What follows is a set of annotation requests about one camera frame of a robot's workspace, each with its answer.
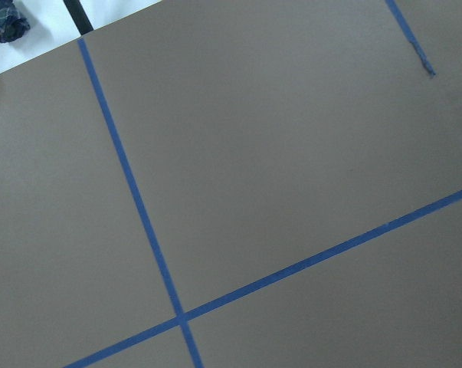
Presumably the black tripod bar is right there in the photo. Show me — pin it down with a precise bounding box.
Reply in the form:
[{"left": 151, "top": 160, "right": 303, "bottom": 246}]
[{"left": 63, "top": 0, "right": 93, "bottom": 35}]

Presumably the dark blue crumpled cloth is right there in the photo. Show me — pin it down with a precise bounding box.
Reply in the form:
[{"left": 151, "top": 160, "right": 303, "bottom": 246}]
[{"left": 0, "top": 0, "right": 31, "bottom": 44}]

